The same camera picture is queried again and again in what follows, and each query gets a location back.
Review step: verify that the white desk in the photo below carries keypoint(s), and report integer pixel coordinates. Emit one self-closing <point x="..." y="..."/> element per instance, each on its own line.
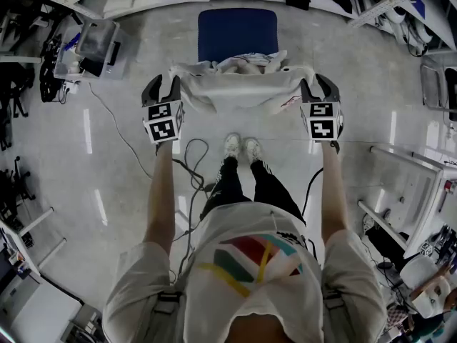
<point x="43" y="306"/>

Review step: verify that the person's left forearm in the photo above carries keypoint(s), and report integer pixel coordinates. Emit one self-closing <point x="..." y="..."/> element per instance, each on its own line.
<point x="162" y="191"/>

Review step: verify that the person's white printed T-shirt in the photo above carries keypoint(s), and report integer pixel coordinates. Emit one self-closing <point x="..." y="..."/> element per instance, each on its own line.
<point x="214" y="298"/>

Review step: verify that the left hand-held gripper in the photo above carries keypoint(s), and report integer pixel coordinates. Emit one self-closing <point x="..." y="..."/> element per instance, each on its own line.
<point x="162" y="123"/>

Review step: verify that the white clothes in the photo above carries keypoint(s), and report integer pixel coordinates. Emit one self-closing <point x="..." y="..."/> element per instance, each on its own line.
<point x="242" y="91"/>

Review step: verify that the white metal shelf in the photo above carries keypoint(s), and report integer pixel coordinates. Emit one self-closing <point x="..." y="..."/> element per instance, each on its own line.
<point x="389" y="2"/>

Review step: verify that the black stand equipment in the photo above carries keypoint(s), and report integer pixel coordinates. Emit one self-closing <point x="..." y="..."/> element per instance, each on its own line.
<point x="46" y="70"/>

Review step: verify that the person's right white shoe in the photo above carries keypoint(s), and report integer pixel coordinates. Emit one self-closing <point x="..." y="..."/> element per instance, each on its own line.
<point x="252" y="148"/>

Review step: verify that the white metal table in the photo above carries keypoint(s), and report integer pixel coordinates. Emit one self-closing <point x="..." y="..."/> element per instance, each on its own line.
<point x="425" y="188"/>

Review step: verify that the white curved device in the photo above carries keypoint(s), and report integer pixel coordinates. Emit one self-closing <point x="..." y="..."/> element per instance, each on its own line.
<point x="410" y="27"/>

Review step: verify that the person's left white shoe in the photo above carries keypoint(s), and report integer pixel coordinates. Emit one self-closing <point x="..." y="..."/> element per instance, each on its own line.
<point x="232" y="145"/>

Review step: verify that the person's white shoe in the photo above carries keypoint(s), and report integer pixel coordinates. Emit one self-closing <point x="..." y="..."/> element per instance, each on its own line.
<point x="252" y="148"/>
<point x="232" y="145"/>

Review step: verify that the black office chair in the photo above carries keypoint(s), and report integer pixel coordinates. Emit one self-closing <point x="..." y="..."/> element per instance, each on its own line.
<point x="18" y="188"/>

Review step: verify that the clear plastic storage box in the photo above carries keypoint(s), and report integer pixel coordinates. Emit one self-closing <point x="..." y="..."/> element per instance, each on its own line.
<point x="94" y="38"/>

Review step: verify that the person's right forearm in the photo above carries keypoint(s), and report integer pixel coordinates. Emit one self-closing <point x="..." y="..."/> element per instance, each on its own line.
<point x="333" y="191"/>

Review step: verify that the person's black trousers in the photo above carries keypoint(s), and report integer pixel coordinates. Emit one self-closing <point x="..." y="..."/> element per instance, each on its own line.
<point x="228" y="188"/>

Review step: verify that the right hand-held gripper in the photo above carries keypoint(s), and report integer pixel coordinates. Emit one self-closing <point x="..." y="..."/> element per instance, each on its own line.
<point x="323" y="121"/>

